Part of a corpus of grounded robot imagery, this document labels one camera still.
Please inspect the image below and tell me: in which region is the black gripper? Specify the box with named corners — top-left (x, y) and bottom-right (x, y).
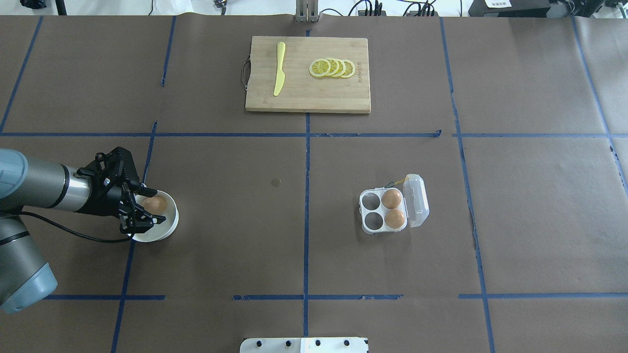
top-left (74, 147), bottom-right (166, 234)

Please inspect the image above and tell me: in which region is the brown egg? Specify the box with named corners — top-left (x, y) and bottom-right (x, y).
top-left (384, 209), bottom-right (406, 229)
top-left (140, 195), bottom-right (167, 215)
top-left (381, 188), bottom-right (402, 209)

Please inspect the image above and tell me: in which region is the white round bowl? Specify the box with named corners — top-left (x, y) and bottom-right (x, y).
top-left (132, 190), bottom-right (179, 243)

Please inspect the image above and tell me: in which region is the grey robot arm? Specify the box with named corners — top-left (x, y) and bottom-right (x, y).
top-left (0, 147), bottom-right (166, 314)

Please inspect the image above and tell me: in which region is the white clear egg box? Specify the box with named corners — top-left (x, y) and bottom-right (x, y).
top-left (359, 174), bottom-right (430, 235)

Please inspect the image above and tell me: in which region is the wooden cutting board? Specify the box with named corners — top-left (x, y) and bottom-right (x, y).
top-left (245, 36), bottom-right (371, 114)

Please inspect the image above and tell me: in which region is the yellow plastic knife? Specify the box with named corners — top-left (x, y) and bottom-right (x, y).
top-left (273, 42), bottom-right (286, 97)

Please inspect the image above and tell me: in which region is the lemon slice front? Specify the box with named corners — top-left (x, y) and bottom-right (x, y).
top-left (308, 59), bottom-right (332, 77)

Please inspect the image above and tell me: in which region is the lemon slice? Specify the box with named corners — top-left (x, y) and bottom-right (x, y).
top-left (325, 58), bottom-right (341, 76)
top-left (340, 60), bottom-right (355, 78)
top-left (308, 59), bottom-right (332, 77)
top-left (332, 59), bottom-right (346, 77)

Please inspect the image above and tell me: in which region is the lemon slice back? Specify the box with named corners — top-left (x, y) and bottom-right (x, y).
top-left (340, 60), bottom-right (355, 78)

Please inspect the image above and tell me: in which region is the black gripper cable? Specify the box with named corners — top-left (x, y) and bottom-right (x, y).
top-left (15, 211), bottom-right (135, 244)

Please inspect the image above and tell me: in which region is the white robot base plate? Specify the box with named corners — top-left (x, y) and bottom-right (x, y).
top-left (239, 337), bottom-right (369, 353)

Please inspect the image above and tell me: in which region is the aluminium frame post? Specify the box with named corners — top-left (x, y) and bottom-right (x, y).
top-left (294, 0), bottom-right (320, 23)

